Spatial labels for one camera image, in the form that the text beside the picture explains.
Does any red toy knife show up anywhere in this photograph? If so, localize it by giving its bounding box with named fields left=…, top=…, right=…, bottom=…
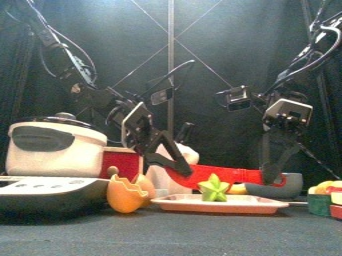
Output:
left=164, top=163, right=287, bottom=191

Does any green toy starfruit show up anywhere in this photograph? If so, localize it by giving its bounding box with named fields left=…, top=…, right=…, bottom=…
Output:
left=196, top=172, right=232, bottom=203

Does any white toy appliance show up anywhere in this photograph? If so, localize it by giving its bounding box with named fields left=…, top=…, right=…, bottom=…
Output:
left=145, top=141, right=200, bottom=196

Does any grey blue toy bowl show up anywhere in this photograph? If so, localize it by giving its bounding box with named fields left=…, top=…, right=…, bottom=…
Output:
left=243, top=172, right=304, bottom=200

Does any cracked orange toy eggshell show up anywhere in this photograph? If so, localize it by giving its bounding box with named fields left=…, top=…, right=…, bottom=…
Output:
left=104, top=173, right=151, bottom=215
left=132, top=172, right=158, bottom=201

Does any pink and red toy oven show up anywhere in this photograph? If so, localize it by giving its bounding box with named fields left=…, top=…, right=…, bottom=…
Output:
left=101, top=146, right=144, bottom=183

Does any yellow toy fruit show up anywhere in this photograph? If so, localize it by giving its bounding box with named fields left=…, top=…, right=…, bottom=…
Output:
left=226, top=182, right=250, bottom=196

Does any small brown toy ball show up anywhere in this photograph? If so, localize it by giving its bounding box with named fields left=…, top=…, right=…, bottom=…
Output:
left=105, top=165, right=121, bottom=178

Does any yellow round toy food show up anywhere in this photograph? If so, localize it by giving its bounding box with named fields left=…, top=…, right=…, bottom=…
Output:
left=312, top=180, right=342, bottom=195

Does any pink toy cutting board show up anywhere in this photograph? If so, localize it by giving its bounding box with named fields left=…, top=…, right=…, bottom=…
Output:
left=149, top=193, right=291, bottom=215

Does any dark green toy block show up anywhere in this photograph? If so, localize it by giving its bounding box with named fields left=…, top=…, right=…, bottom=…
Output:
left=306, top=193, right=334, bottom=218

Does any white toy food slice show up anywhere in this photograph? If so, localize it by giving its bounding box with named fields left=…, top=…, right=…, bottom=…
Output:
left=329, top=191, right=342, bottom=206

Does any white toy rice cooker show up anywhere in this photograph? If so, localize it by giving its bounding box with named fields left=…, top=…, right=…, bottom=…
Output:
left=4, top=112, right=109, bottom=179

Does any red toy block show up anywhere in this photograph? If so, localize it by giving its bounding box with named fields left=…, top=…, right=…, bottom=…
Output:
left=329, top=204, right=342, bottom=221

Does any white toy induction stove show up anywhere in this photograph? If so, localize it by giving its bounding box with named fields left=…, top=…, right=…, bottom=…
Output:
left=0, top=175, right=112, bottom=215

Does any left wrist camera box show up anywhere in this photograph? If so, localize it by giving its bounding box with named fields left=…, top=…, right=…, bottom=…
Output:
left=143, top=76, right=176, bottom=107

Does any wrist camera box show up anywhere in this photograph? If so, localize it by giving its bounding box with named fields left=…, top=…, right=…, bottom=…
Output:
left=215, top=85, right=254, bottom=113
left=143, top=76, right=176, bottom=107

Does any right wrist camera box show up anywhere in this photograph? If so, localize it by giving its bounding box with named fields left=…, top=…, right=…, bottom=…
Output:
left=215, top=85, right=254, bottom=113

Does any thin diagonal frame cord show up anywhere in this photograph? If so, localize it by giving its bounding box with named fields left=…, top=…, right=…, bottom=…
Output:
left=109, top=0, right=224, bottom=89
left=128, top=0, right=234, bottom=88

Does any vertical metal frame pole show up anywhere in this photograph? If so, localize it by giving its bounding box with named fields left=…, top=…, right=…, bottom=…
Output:
left=167, top=0, right=175, bottom=138

